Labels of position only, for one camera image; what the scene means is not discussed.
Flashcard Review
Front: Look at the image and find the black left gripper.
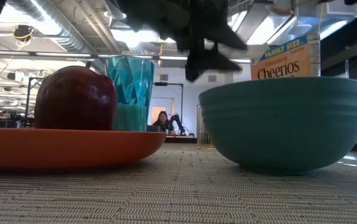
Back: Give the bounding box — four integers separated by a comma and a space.
115, 0, 249, 83

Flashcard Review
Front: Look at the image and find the Cinnamon Cheerios cereal box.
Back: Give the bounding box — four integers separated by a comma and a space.
250, 32, 321, 81

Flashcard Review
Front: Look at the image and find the blue faceted plastic tumbler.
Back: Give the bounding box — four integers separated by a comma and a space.
105, 55, 156, 132

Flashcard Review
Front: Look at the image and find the red apple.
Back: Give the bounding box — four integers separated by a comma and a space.
34, 61, 118, 131

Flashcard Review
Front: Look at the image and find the black stand with crossbar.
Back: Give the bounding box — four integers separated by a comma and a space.
153, 82, 184, 125

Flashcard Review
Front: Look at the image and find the person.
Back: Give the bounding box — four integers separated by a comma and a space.
152, 111, 175, 133

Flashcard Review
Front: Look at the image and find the green ceramic bowl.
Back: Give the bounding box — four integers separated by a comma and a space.
198, 76, 357, 175

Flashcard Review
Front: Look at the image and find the beige woven placemat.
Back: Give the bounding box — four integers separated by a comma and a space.
0, 142, 357, 224

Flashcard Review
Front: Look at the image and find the orange plate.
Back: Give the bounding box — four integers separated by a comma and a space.
0, 127, 167, 170

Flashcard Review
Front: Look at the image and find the long linear ceiling light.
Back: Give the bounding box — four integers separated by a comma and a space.
0, 49, 252, 65

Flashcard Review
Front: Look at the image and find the black ceiling-mounted device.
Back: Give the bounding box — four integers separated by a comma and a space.
12, 24, 35, 43

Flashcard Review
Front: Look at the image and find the large sheet metal duct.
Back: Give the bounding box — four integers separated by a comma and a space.
227, 0, 357, 50

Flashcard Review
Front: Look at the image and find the gold wire rack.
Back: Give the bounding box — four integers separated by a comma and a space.
196, 104, 214, 150

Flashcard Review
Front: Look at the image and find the yellow hanging cable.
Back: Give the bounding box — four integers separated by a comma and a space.
317, 2, 325, 34

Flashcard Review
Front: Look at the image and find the silver spiral air duct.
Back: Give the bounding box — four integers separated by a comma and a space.
6, 0, 110, 75

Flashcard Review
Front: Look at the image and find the black metal frame stand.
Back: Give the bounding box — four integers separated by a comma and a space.
24, 77, 46, 126

